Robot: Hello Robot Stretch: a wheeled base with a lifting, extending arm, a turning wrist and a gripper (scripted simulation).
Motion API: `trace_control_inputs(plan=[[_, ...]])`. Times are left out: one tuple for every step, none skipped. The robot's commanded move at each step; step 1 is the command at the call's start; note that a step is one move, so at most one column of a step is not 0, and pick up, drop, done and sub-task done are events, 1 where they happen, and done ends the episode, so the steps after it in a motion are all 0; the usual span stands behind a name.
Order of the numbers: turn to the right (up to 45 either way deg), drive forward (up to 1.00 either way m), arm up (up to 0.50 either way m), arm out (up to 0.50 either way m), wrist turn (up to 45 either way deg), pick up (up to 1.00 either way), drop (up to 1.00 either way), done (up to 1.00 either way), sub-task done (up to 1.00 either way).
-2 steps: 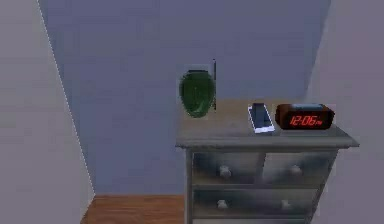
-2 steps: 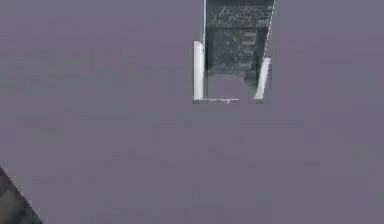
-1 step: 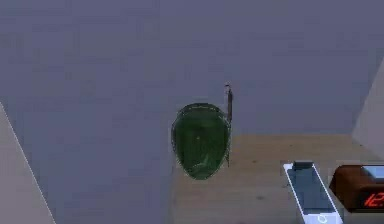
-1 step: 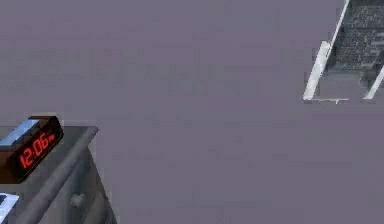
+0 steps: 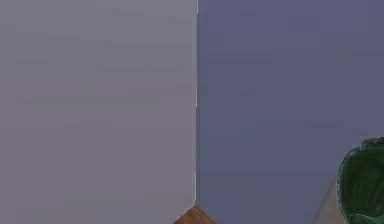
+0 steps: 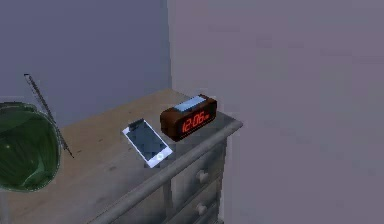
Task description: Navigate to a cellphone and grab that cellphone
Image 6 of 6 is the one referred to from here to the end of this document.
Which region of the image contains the white cellphone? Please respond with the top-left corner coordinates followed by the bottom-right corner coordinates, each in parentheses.
top-left (121, 118), bottom-right (174, 169)

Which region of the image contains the pale wooden chest of drawers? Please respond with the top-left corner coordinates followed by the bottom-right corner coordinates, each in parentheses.
top-left (0, 87), bottom-right (244, 224)

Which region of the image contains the brown digital alarm clock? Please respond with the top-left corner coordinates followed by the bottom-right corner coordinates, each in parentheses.
top-left (159, 93), bottom-right (218, 143)

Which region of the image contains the thin dark lamp rod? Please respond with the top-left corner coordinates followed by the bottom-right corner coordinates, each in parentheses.
top-left (23, 73), bottom-right (75, 159)

